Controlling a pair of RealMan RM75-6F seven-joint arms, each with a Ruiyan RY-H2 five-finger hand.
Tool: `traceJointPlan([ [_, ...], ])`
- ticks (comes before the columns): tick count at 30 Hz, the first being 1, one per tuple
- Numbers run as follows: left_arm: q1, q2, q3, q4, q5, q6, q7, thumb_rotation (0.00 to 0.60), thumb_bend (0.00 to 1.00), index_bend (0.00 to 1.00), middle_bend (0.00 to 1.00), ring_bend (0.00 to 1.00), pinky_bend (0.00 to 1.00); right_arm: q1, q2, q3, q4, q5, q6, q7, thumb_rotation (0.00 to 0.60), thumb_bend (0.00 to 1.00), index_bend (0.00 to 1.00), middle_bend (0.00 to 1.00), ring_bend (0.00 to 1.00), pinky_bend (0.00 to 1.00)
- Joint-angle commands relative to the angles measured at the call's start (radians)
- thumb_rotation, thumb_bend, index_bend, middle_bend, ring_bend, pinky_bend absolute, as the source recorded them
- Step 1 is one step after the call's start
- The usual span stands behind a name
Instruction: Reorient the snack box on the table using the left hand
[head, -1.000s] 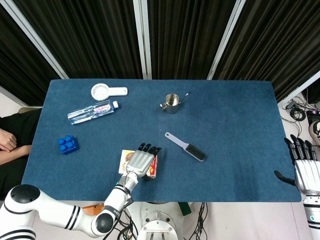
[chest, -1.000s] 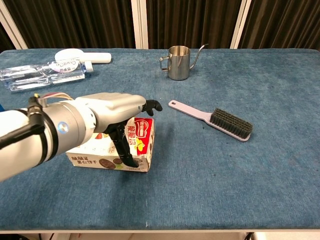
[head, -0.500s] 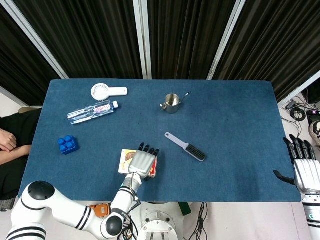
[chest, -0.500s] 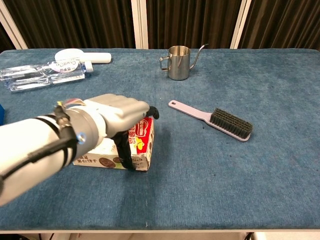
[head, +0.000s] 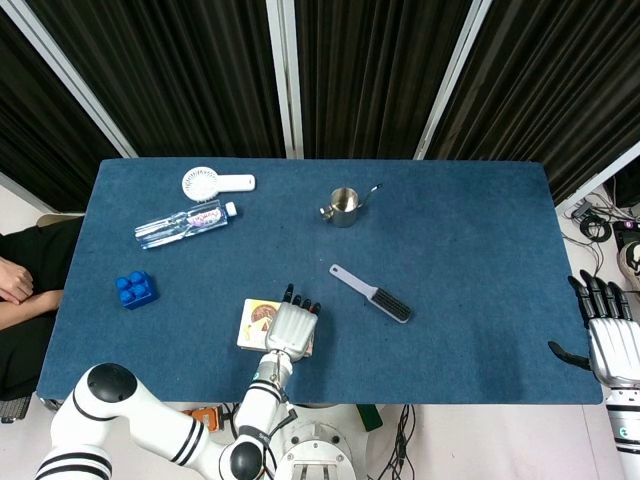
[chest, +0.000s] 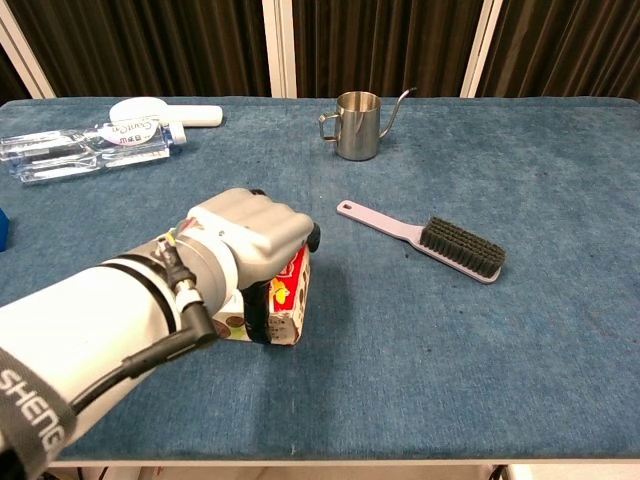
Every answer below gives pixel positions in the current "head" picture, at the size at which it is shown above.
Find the white and black shoe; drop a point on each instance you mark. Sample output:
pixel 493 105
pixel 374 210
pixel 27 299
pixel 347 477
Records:
pixel 631 262

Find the stainless steel cup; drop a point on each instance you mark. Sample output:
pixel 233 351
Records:
pixel 344 212

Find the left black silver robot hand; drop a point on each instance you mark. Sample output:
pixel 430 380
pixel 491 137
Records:
pixel 292 330

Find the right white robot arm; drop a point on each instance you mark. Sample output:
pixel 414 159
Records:
pixel 625 430

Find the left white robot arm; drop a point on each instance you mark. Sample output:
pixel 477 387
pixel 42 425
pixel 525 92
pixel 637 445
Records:
pixel 150 430

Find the blue toy building block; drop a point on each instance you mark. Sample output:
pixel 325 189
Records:
pixel 136 290

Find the snack box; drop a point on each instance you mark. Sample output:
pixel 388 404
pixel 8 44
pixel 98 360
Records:
pixel 252 327

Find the clear plastic water bottle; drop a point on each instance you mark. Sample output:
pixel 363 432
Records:
pixel 175 225

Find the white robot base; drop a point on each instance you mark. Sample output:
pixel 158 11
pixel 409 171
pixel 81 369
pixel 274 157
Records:
pixel 325 445

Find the blue felt table cloth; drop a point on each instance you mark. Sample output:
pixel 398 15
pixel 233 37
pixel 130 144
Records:
pixel 450 300

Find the seated person in black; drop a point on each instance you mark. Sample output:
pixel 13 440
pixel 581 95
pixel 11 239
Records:
pixel 30 250

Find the dark green flat object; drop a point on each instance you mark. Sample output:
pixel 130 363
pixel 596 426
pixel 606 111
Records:
pixel 371 419

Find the white handheld fan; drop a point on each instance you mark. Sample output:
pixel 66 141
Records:
pixel 200 183

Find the grey brush with black bristles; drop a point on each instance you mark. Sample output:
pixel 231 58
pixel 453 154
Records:
pixel 385 300

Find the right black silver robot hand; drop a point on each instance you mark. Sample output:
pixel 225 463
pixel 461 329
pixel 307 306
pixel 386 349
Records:
pixel 617 350

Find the black pleated curtain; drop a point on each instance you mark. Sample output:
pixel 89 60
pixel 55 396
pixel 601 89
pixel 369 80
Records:
pixel 550 85
pixel 165 75
pixel 375 75
pixel 40 130

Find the white aluminium frame post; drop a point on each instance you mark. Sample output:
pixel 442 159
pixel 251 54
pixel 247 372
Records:
pixel 286 75
pixel 450 85
pixel 600 177
pixel 75 85

